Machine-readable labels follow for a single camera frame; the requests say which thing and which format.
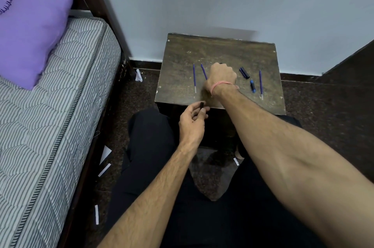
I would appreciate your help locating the person's left hand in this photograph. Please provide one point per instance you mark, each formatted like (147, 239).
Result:
(190, 126)

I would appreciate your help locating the person's right hand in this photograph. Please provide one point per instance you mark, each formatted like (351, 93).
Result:
(220, 73)

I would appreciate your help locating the person's left thumb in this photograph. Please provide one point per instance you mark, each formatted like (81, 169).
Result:
(192, 106)

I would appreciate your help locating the black pen barrel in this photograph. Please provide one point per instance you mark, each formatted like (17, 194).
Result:
(201, 107)

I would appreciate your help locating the person's left forearm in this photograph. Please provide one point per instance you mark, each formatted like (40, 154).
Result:
(152, 198)

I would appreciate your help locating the person's right forearm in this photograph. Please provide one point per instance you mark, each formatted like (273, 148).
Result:
(286, 157)

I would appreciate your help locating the blue pen refill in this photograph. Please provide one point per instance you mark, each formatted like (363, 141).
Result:
(194, 78)
(261, 84)
(204, 71)

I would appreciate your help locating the pink wristband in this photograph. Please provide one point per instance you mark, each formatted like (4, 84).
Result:
(219, 84)

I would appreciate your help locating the small dark wooden table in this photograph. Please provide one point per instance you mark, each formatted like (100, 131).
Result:
(181, 63)

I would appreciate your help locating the person's black trousers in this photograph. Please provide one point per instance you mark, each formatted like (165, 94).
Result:
(152, 142)

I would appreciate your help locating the black pen cap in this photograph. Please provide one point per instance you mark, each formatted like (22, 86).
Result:
(244, 72)

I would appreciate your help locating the white paper scrap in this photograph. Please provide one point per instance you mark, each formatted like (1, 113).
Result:
(105, 153)
(104, 170)
(96, 214)
(236, 161)
(139, 75)

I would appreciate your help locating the blue pen cap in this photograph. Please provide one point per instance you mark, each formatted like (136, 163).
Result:
(252, 85)

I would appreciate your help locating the striped grey mattress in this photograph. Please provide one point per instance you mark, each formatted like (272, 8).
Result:
(55, 116)

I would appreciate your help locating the dark wooden furniture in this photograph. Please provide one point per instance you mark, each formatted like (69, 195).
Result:
(353, 63)

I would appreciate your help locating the purple pillow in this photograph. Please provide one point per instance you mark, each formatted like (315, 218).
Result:
(29, 28)

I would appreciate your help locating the dark wooden bed frame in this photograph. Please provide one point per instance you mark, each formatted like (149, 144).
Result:
(93, 2)

